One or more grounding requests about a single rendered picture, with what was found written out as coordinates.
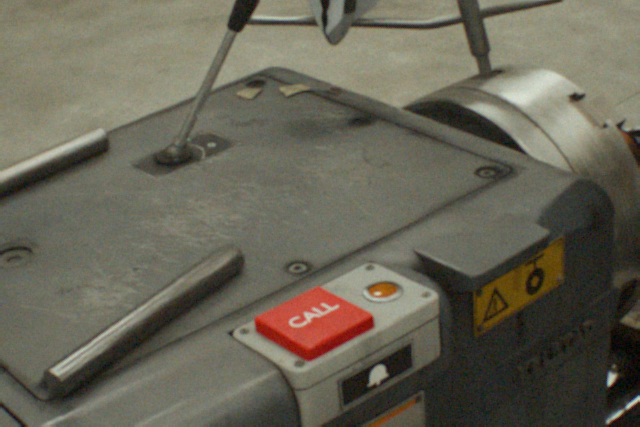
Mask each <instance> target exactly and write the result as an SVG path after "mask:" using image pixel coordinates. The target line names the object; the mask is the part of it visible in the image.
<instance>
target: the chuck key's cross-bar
mask: <svg viewBox="0 0 640 427"><path fill-rule="evenodd" d="M562 1H563V0H514V1H509V2H505V3H501V4H497V5H493V6H492V5H489V6H485V7H480V8H479V16H480V17H482V18H485V19H487V18H492V17H496V16H500V15H504V14H508V13H512V12H517V11H520V12H521V11H525V10H528V9H532V8H536V7H541V6H545V5H547V6H549V5H553V4H557V3H561V2H562ZM461 23H463V19H462V16H461V14H460V13H456V14H451V15H450V14H447V15H442V16H438V17H434V18H426V19H420V18H389V17H374V16H361V17H359V18H357V19H356V20H354V21H353V22H352V24H351V26H350V27H351V28H374V29H418V30H427V29H429V30H435V29H440V28H445V27H449V26H453V25H457V24H461ZM267 25H288V26H319V25H318V23H317V21H316V19H315V16H314V15H283V14H252V16H251V18H250V19H249V22H248V24H247V25H246V26H267Z"/></svg>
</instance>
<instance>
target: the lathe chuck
mask: <svg viewBox="0 0 640 427"><path fill-rule="evenodd" d="M492 71H493V72H494V71H500V72H501V74H500V75H498V76H496V77H494V76H493V78H491V77H488V78H482V79H473V78H474V77H476V76H478V75H480V73H477V74H475V75H472V76H470V77H467V78H464V79H462V80H460V81H457V82H455V83H453V84H451V85H448V86H446V87H444V88H441V89H438V90H442V89H447V88H460V89H470V90H476V91H480V92H483V93H486V94H489V95H492V96H495V97H498V99H500V100H502V101H504V102H506V103H508V104H509V105H511V106H513V107H514V108H516V109H517V110H519V111H520V113H522V114H523V115H524V116H526V117H527V118H528V119H529V120H531V121H532V122H533V123H534V124H535V125H536V126H538V127H539V129H540V130H541V131H542V132H543V133H544V134H545V135H546V136H547V137H548V138H549V139H550V141H551V142H552V143H553V144H554V145H555V146H556V149H557V150H558V151H559V152H560V154H561V155H562V156H563V158H564V159H565V160H566V162H567V163H568V165H569V166H570V168H571V170H572V172H573V173H574V174H577V175H580V176H582V177H585V178H588V179H591V180H592V181H594V182H596V183H597V184H599V185H600V186H601V187H602V188H603V189H604V190H605V191H606V192H607V193H608V194H609V196H610V200H611V201H612V203H613V206H614V256H613V285H614V286H616V288H617V289H618V294H619V292H620V290H621V289H622V288H623V286H624V285H625V284H626V283H627V282H629V281H631V280H633V282H634V286H633V289H632V292H631V293H630V295H629V297H628V298H627V299H626V300H625V301H624V302H623V303H622V304H621V305H620V306H617V313H616V323H618V321H619V320H621V319H622V318H624V317H625V316H626V315H627V314H629V313H630V311H631V310H632V308H633V307H634V306H635V305H636V303H637V302H638V301H639V299H640V170H639V168H638V164H637V162H636V160H635V157H634V155H633V153H632V151H631V150H630V148H629V146H628V145H627V143H626V142H625V140H624V138H623V137H622V135H621V133H620V131H619V130H618V129H617V127H616V126H615V124H614V123H613V121H612V120H611V119H608V120H606V121H605V122H604V123H603V127H604V129H603V130H600V129H599V128H598V126H595V127H592V126H591V124H590V123H589V122H588V121H587V120H586V119H585V118H584V117H583V116H582V115H581V114H580V113H579V111H578V110H577V109H576V108H575V107H574V106H572V105H571V104H570V101H571V99H570V98H572V97H574V98H575V99H576V100H579V99H581V98H583V97H585V95H586V93H585V92H584V91H582V90H581V89H580V88H578V87H577V86H575V85H574V84H572V82H571V81H569V80H567V79H565V78H564V77H562V76H560V75H557V74H555V73H553V72H550V71H548V69H545V68H542V67H538V66H533V65H527V64H516V63H506V64H501V65H497V66H493V67H492Z"/></svg>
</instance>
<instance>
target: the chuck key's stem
mask: <svg viewBox="0 0 640 427"><path fill-rule="evenodd" d="M457 2H458V8H459V12H460V14H461V16H462V19H463V23H462V24H463V28H464V32H466V38H467V42H468V46H469V50H470V54H471V55H472V56H474V57H475V59H476V64H478V68H479V73H480V77H481V78H484V77H488V76H493V71H492V67H491V63H490V59H489V54H490V52H491V49H490V46H489V42H488V37H487V33H486V29H485V25H484V20H483V18H482V17H480V16H479V8H480V7H479V3H478V0H457Z"/></svg>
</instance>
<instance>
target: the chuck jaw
mask: <svg viewBox="0 0 640 427"><path fill-rule="evenodd" d="M570 99H571V101H570V104H571V105H572V106H574V107H575V108H576V109H577V110H578V111H579V113H580V114H581V115H582V116H583V117H584V118H585V119H586V120H587V121H588V122H589V123H590V124H591V126H592V127H595V126H598V128H599V129H600V130H603V129H604V127H603V123H604V122H605V121H606V120H608V119H611V120H612V121H613V123H614V124H615V126H616V127H617V129H618V130H619V131H621V130H620V129H621V128H622V126H623V124H624V123H625V121H626V119H625V117H624V116H623V115H622V114H621V113H620V112H619V111H618V110H617V109H616V108H615V107H614V106H613V104H612V103H610V102H609V101H608V100H607V99H606V98H605V97H604V96H601V95H600V96H598V97H596V98H594V99H593V100H591V101H589V100H588V99H587V98H586V97H583V98H581V99H579V100H576V99H575V98H574V97H572V98H570Z"/></svg>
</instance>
